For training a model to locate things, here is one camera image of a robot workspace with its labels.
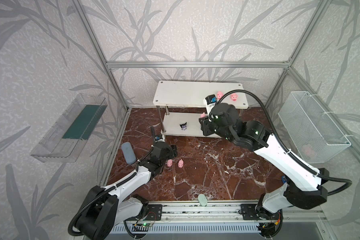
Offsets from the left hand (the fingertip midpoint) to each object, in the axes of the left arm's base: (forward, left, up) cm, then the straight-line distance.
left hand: (174, 143), depth 87 cm
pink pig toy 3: (+13, -32, +25) cm, 43 cm away
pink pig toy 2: (-9, -4, -9) cm, 13 cm away
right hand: (-2, -14, +28) cm, 31 cm away
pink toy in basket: (-9, -68, +11) cm, 70 cm away
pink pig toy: (-8, +3, -9) cm, 13 cm away
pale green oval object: (-29, -16, -8) cm, 34 cm away
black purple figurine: (+13, -5, -1) cm, 14 cm away
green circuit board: (-39, +12, -10) cm, 42 cm away
